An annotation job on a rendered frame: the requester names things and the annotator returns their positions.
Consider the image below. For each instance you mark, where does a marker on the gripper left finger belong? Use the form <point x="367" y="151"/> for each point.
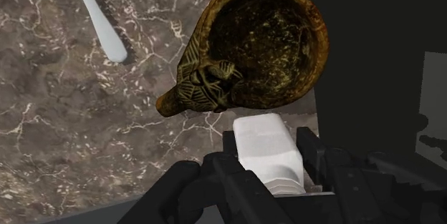
<point x="223" y="181"/>

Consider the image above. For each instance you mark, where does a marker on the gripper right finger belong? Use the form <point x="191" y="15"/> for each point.
<point x="335" y="178"/>

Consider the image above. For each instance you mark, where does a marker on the white rectangular bottle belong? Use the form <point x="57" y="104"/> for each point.
<point x="267" y="150"/>

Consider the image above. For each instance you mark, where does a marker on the brown carved ceramic bowl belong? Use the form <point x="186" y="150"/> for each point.
<point x="258" y="49"/>

